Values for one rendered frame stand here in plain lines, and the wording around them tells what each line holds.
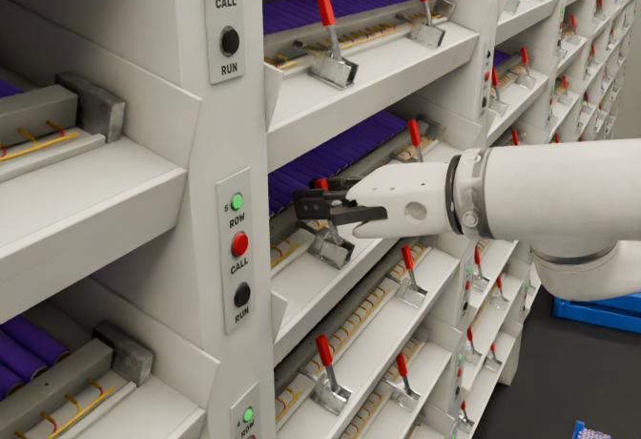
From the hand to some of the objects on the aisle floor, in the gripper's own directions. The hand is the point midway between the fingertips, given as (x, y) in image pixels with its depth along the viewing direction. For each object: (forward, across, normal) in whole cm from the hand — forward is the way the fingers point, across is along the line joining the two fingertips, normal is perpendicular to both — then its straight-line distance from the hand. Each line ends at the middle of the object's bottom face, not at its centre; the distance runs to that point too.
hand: (320, 198), depth 70 cm
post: (+27, +21, +97) cm, 103 cm away
